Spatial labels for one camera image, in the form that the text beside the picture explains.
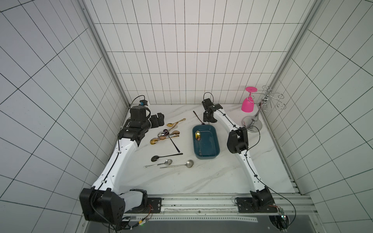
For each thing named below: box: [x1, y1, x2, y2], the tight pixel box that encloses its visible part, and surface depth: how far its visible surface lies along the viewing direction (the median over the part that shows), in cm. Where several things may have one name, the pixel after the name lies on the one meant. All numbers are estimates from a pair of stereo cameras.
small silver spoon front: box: [143, 158, 173, 168], surface depth 89 cm
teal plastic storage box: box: [192, 124, 221, 160], surface depth 98 cm
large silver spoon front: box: [159, 159, 194, 169], surface depth 88 cm
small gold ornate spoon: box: [166, 117, 187, 128], surface depth 108 cm
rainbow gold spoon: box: [194, 130, 203, 157], surface depth 100 cm
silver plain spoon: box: [157, 131, 166, 138], surface depth 103 cm
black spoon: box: [151, 152, 184, 163], surface depth 92 cm
